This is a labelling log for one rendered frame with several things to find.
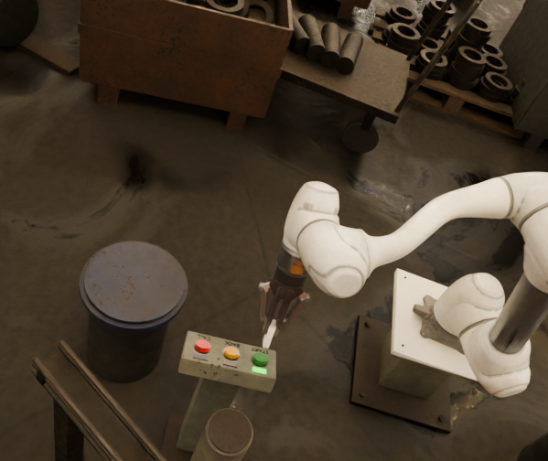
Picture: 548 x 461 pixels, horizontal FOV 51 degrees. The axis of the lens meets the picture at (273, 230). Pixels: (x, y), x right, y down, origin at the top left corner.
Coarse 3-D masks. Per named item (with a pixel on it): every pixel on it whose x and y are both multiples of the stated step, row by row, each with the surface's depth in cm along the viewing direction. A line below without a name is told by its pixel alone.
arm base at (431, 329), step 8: (424, 296) 207; (424, 304) 205; (432, 304) 204; (416, 312) 200; (424, 312) 199; (432, 312) 198; (424, 320) 199; (432, 320) 197; (424, 328) 197; (432, 328) 197; (440, 328) 195; (424, 336) 196; (432, 336) 196; (440, 336) 196; (448, 336) 195; (456, 336) 194; (448, 344) 197; (456, 344) 197
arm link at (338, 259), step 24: (456, 192) 134; (480, 192) 133; (504, 192) 133; (432, 216) 126; (456, 216) 133; (480, 216) 135; (504, 216) 135; (312, 240) 115; (336, 240) 112; (360, 240) 113; (384, 240) 117; (408, 240) 119; (312, 264) 112; (336, 264) 108; (360, 264) 109; (336, 288) 109; (360, 288) 111
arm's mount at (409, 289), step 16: (400, 272) 212; (400, 288) 207; (416, 288) 210; (432, 288) 212; (400, 304) 202; (416, 304) 205; (400, 320) 198; (416, 320) 200; (400, 336) 194; (416, 336) 196; (400, 352) 189; (416, 352) 191; (432, 352) 194; (448, 352) 196; (448, 368) 192; (464, 368) 194
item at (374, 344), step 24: (360, 336) 233; (384, 336) 236; (360, 360) 225; (384, 360) 222; (360, 384) 218; (384, 384) 219; (408, 384) 216; (432, 384) 213; (384, 408) 214; (408, 408) 217; (432, 408) 220
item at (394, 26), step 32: (384, 32) 379; (416, 32) 354; (448, 32) 395; (480, 32) 358; (416, 64) 361; (448, 64) 380; (480, 64) 350; (416, 96) 367; (448, 96) 362; (480, 96) 364; (512, 96) 366; (512, 128) 374
